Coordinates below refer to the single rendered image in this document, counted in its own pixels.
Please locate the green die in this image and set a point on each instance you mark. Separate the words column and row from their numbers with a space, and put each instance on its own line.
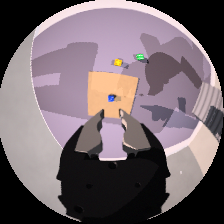
column 139, row 57

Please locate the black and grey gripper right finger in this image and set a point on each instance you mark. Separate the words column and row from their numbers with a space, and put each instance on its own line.
column 138, row 139

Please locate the blue die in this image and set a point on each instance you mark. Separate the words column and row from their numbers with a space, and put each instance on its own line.
column 110, row 98

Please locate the yellow die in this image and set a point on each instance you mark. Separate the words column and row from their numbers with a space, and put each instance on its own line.
column 118, row 62

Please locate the peach square mat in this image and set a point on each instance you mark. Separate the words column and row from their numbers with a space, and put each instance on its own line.
column 102, row 84

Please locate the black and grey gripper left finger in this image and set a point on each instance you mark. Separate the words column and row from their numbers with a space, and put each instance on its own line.
column 85, row 141

